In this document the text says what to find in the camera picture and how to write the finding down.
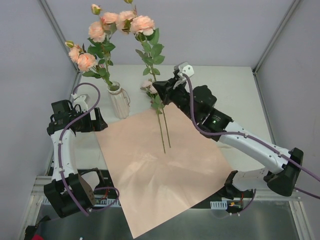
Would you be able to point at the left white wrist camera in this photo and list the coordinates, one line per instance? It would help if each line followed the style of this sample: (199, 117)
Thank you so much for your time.
(81, 101)

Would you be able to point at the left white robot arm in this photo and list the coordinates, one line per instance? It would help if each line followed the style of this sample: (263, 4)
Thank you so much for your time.
(69, 191)

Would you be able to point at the right aluminium frame post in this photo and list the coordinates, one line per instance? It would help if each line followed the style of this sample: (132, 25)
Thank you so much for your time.
(293, 7)

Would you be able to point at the orange rose stem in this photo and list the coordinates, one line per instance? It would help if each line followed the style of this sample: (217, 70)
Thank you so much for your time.
(144, 30)
(93, 61)
(100, 33)

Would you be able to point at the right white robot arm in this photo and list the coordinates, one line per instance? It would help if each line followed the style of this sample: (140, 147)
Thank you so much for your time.
(281, 166)

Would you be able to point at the white cable duct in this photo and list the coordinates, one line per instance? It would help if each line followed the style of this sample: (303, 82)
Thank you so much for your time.
(219, 205)
(107, 202)

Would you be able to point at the pink wrapping paper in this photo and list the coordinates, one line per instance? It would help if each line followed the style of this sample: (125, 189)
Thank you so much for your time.
(161, 167)

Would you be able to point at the pale pink rose stem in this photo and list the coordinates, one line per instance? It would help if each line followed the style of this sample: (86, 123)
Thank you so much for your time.
(156, 104)

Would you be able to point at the aluminium frame post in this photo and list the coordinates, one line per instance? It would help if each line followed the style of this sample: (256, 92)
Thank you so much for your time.
(56, 29)
(293, 7)

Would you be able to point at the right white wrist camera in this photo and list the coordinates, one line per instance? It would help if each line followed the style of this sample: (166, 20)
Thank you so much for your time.
(180, 71)

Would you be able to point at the aluminium front rail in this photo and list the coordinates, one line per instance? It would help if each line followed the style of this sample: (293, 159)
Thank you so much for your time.
(268, 195)

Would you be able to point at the left white cable duct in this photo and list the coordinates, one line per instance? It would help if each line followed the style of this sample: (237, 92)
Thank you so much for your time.
(107, 202)

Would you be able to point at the right white cable duct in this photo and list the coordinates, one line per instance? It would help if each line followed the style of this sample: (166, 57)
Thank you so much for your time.
(219, 205)

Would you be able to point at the left aluminium frame post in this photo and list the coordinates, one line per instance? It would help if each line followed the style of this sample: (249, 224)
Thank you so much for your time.
(56, 29)

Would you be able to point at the white ribbed ceramic vase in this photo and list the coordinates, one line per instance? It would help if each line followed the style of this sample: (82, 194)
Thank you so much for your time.
(120, 100)

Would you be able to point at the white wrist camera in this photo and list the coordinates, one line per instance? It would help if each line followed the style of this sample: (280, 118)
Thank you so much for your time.
(81, 101)
(180, 71)

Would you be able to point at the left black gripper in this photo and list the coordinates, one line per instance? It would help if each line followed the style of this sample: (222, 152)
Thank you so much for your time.
(92, 119)

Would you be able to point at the red black object corner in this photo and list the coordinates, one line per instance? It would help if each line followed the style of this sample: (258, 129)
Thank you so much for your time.
(31, 230)

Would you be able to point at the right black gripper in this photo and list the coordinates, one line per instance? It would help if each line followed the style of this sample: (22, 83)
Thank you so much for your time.
(169, 90)

